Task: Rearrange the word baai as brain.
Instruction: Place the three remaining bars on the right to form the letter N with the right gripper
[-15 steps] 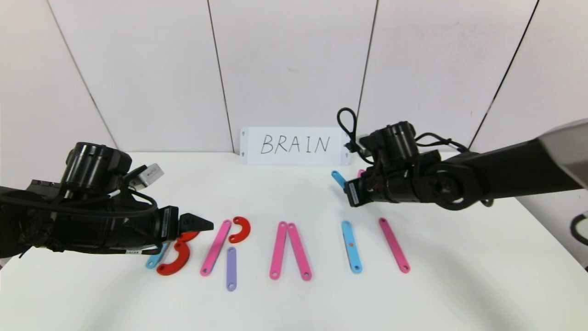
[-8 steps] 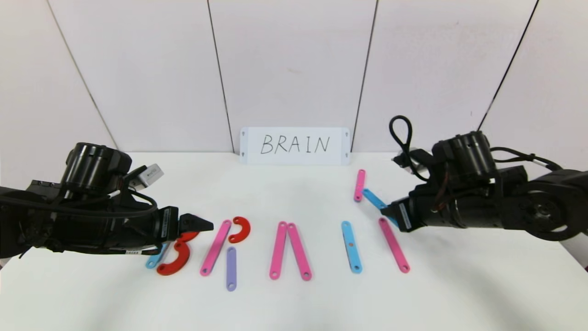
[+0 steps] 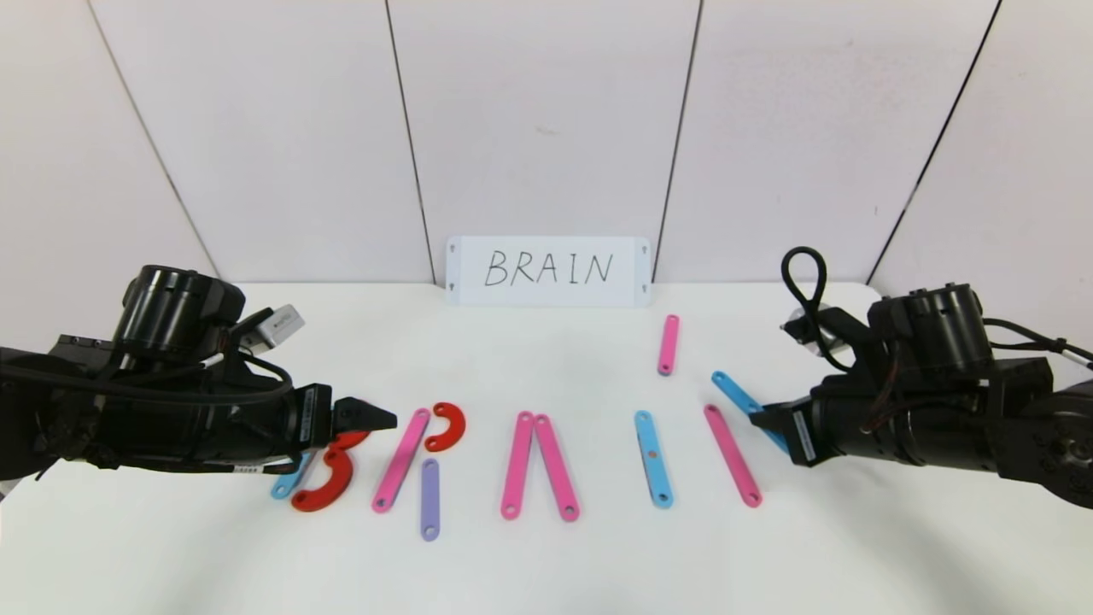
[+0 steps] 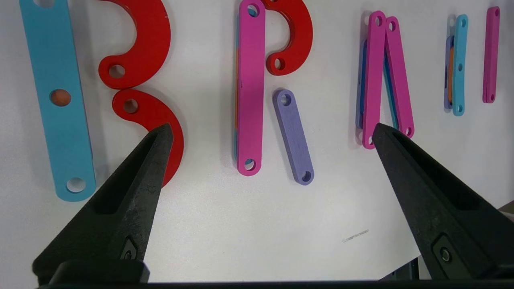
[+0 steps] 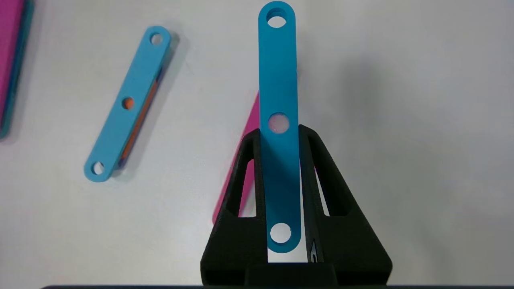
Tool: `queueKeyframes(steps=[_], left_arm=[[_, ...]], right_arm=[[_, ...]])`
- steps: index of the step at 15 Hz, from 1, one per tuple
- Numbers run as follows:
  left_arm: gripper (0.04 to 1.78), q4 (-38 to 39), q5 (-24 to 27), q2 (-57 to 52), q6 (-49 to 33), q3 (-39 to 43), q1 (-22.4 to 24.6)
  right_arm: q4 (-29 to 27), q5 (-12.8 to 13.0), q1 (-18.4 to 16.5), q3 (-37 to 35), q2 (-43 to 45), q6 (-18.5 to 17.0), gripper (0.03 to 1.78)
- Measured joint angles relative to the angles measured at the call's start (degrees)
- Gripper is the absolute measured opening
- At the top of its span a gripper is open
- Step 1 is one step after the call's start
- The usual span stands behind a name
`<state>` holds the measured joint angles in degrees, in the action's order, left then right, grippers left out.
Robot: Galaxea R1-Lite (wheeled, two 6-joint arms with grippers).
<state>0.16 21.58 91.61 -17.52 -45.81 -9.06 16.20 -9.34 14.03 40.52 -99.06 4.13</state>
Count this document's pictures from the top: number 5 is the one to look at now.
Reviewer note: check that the pink bar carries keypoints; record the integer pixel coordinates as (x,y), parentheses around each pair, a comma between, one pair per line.
(10,60)
(245,160)

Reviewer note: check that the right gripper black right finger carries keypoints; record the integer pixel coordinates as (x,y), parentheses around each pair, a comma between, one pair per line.
(341,241)

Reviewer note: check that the light blue bar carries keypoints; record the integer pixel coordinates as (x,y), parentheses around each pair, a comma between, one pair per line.
(128,112)
(279,80)

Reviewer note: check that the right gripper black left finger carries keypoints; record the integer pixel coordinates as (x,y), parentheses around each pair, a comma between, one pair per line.
(241,241)

